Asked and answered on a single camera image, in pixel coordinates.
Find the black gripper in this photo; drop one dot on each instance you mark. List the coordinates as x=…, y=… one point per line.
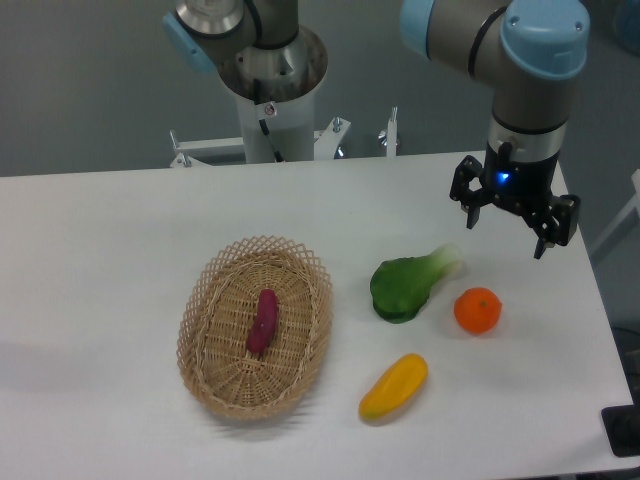
x=513, y=185

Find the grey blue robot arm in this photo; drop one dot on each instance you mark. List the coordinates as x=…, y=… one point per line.
x=529, y=52

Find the yellow mango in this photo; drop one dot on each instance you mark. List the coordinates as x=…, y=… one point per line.
x=395, y=388

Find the black device at table edge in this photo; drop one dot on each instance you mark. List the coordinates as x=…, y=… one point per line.
x=622, y=428

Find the green bok choy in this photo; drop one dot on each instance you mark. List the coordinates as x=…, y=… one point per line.
x=401, y=287

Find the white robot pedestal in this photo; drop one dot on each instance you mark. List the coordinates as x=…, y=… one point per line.
x=271, y=132

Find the oval wicker basket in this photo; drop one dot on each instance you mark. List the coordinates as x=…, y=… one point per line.
x=212, y=357

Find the orange mandarin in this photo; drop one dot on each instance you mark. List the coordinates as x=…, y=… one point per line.
x=477, y=310

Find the purple sweet potato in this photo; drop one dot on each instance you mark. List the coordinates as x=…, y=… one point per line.
x=265, y=323

